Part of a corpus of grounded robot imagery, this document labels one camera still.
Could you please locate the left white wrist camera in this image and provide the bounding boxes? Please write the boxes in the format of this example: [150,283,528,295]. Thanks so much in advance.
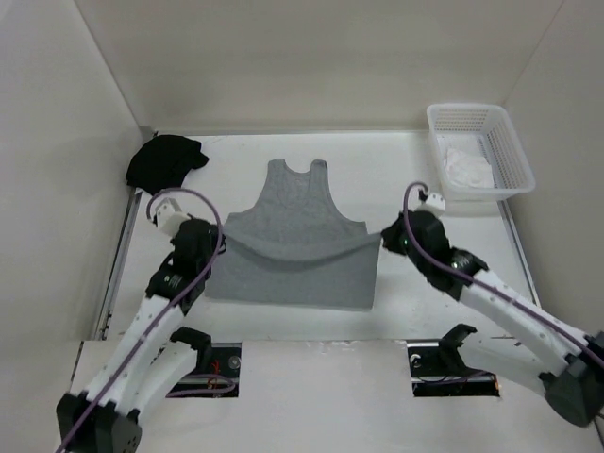
[152,197,190,238]

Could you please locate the folded black tank tops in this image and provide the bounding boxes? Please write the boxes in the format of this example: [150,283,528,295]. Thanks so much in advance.
[125,135,210,195]

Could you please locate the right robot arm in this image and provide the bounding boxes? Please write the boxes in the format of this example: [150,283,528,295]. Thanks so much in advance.
[380,210,603,428]

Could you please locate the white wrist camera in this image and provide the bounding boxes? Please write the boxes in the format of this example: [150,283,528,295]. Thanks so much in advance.
[152,197,190,238]
[418,191,446,218]

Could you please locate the grey tank top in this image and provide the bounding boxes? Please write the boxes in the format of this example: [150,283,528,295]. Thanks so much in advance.
[205,159,381,310]

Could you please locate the white tank top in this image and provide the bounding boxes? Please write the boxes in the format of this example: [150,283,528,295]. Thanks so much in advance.
[444,148,495,189]

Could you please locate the white plastic basket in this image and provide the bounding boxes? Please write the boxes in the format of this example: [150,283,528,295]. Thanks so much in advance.
[426,103,535,201]

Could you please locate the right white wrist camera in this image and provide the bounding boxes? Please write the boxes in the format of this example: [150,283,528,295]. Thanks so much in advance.
[418,191,446,218]

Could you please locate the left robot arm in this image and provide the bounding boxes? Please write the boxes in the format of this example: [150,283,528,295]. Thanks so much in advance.
[56,214,226,452]

